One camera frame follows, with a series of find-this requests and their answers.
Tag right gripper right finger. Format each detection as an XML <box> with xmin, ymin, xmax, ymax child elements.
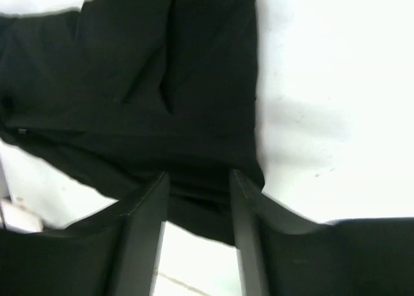
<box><xmin>230</xmin><ymin>170</ymin><xmax>413</xmax><ymax>295</ymax></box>

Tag black trousers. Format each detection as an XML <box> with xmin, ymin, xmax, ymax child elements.
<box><xmin>1</xmin><ymin>0</ymin><xmax>264</xmax><ymax>245</ymax></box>

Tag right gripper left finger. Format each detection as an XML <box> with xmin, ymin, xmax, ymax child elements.
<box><xmin>1</xmin><ymin>173</ymin><xmax>169</xmax><ymax>296</ymax></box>

